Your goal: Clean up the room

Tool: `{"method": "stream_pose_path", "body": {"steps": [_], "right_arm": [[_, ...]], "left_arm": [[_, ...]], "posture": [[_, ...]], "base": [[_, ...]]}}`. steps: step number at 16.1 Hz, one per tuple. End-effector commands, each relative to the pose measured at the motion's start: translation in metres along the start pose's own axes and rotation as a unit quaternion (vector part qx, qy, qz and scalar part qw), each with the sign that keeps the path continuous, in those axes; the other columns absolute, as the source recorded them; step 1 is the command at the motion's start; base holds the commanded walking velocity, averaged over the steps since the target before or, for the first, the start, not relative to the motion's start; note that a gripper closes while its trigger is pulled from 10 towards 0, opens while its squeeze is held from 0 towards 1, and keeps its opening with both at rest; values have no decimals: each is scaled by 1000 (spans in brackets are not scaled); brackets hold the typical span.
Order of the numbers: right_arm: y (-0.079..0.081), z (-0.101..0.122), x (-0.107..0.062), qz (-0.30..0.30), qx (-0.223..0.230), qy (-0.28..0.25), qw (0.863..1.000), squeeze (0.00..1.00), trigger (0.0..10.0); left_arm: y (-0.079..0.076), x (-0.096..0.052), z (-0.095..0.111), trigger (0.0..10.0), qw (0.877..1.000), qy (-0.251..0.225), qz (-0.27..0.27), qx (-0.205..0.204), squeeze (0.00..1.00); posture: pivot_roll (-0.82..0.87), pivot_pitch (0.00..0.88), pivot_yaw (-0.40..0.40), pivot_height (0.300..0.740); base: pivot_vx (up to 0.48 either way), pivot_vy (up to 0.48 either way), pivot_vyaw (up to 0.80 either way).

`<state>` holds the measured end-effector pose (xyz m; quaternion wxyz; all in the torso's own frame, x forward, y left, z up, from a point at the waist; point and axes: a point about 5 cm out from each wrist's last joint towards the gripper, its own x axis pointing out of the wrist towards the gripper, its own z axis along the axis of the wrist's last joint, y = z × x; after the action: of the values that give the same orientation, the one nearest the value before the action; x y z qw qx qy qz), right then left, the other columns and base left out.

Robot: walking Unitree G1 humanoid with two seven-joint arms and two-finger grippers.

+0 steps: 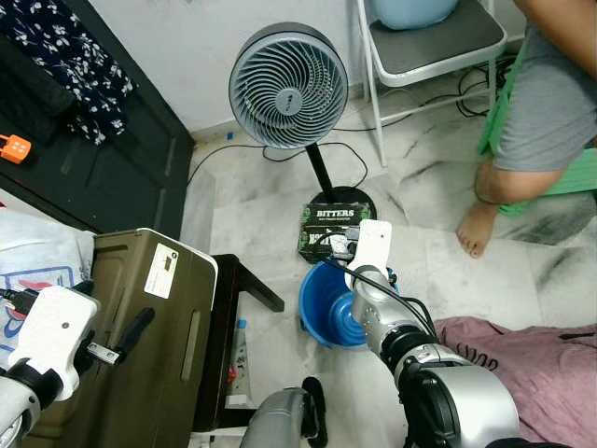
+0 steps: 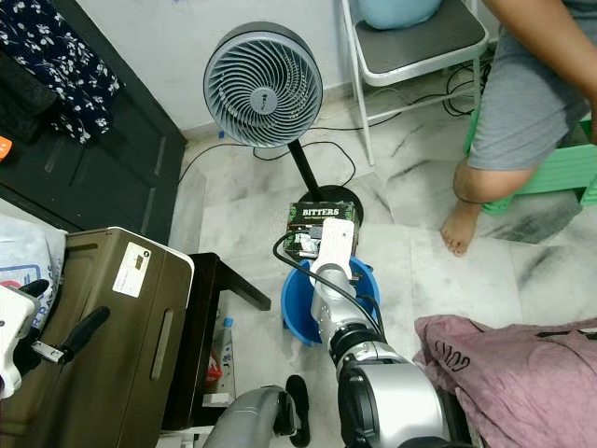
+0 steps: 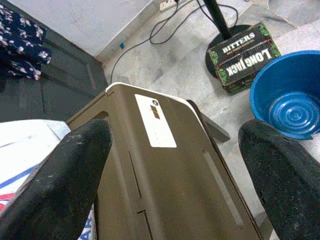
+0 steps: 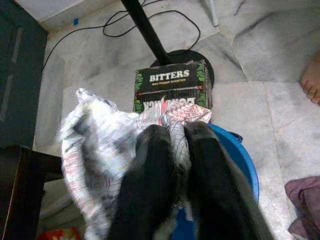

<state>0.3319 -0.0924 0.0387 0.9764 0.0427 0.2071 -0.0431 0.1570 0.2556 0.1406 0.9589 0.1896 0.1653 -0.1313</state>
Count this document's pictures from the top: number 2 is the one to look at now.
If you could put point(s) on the black green Bitters box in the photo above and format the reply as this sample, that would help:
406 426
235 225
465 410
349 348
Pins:
312 215

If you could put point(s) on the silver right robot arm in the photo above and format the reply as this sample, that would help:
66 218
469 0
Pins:
392 401

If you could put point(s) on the olive brown suitcase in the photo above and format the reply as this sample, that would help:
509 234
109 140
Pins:
112 355

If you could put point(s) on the white plastic bag blue print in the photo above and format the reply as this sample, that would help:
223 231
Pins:
23 252

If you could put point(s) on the blue plastic basin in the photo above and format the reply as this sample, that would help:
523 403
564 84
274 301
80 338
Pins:
298 299

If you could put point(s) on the small black side table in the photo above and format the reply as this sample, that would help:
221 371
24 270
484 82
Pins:
187 355

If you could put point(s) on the black cabinet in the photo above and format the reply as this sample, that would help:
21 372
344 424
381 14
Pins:
93 168

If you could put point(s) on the clear bottle with red label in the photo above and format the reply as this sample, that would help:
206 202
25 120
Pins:
221 364

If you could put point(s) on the small orange device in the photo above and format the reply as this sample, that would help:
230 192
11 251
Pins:
5 147

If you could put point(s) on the grey standing fan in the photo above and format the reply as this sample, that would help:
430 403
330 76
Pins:
261 86

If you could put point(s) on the silver left robot leg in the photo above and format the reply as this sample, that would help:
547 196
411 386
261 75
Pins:
247 420

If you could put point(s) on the white folding chair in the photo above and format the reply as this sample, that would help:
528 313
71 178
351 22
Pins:
420 47

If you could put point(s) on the dark floral cloth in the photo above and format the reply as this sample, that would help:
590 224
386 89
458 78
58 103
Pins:
56 56

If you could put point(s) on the purple cartoon print blanket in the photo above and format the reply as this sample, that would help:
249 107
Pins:
513 383

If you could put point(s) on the light blue cushion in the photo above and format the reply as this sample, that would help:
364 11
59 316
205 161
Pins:
399 11

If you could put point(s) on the person in grey shorts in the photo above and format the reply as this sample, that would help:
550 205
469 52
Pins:
522 103

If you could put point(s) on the green plastic stool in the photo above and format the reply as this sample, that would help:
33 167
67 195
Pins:
569 173

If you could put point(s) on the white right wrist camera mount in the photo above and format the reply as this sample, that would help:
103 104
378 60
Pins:
339 244

